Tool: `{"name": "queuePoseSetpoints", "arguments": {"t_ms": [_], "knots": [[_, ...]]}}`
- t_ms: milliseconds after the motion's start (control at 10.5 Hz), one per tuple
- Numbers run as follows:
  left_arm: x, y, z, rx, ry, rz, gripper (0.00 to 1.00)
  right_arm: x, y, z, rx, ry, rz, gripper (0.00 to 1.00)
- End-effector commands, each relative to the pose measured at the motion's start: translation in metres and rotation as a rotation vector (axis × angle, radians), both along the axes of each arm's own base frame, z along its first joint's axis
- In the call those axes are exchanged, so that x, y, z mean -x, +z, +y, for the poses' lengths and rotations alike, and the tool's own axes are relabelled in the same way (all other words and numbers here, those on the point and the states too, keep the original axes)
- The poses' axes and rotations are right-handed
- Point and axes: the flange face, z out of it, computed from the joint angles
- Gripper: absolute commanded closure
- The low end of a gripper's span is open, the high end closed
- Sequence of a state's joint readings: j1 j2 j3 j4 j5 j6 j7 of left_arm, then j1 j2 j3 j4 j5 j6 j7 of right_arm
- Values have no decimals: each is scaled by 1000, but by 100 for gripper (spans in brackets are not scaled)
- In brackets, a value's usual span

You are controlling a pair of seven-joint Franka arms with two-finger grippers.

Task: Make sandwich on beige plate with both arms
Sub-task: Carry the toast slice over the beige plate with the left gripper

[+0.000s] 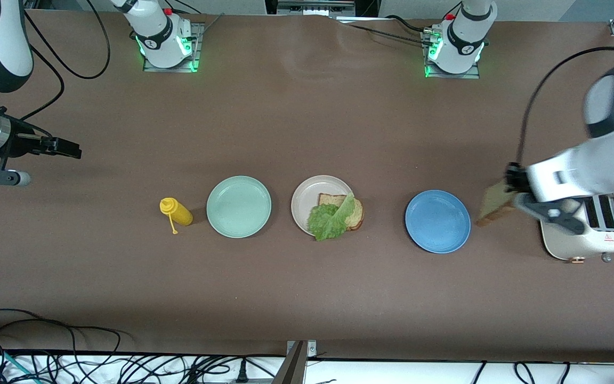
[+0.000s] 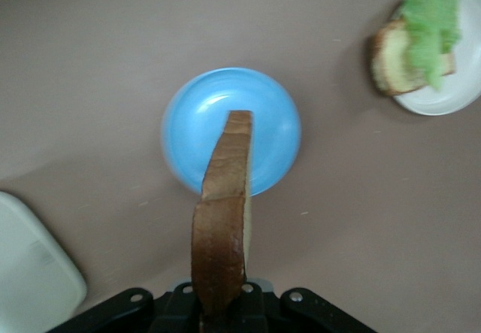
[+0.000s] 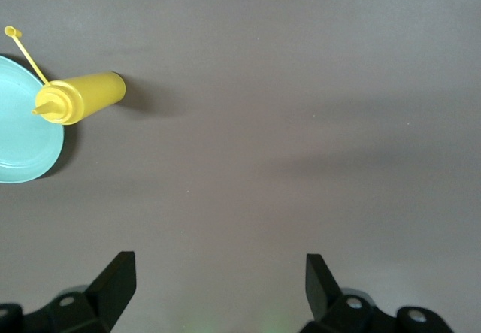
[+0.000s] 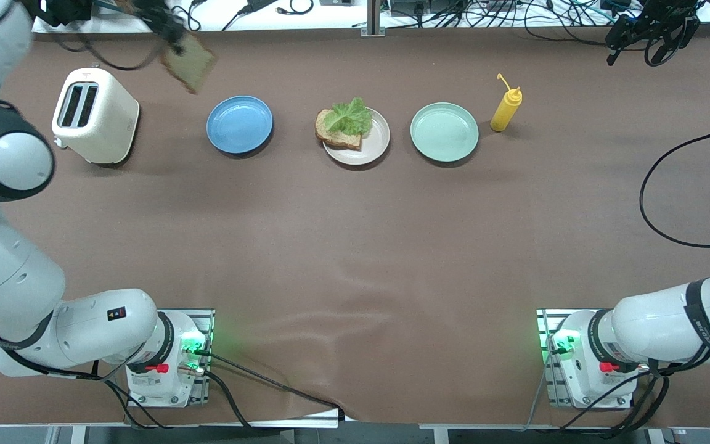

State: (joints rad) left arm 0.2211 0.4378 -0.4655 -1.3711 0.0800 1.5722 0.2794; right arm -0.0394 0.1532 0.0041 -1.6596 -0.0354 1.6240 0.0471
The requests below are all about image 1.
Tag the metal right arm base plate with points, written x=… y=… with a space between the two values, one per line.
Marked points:
x=199 y=48

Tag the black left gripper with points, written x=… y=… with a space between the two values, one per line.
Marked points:
x=514 y=180

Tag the mint green plate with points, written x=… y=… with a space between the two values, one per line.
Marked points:
x=239 y=207

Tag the grey power strip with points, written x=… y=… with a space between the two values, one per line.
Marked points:
x=253 y=381

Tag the yellow mustard squeeze bottle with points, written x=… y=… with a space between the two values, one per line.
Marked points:
x=179 y=212

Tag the beige plate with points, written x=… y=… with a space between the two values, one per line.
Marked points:
x=304 y=205

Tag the grey metal bracket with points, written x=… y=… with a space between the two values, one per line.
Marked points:
x=296 y=368

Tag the green lettuce leaf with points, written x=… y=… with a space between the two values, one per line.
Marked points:
x=328 y=221

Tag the metal equipment with black frame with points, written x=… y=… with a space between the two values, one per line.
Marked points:
x=312 y=8

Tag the cream white toaster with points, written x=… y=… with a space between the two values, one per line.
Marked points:
x=600 y=234

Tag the brown bread slice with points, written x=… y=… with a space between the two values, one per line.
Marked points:
x=494 y=205
x=357 y=213

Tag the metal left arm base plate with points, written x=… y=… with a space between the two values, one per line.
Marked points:
x=469 y=75

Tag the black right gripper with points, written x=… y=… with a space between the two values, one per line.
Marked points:
x=23 y=142

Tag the blue plate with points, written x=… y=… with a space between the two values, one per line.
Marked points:
x=437 y=221

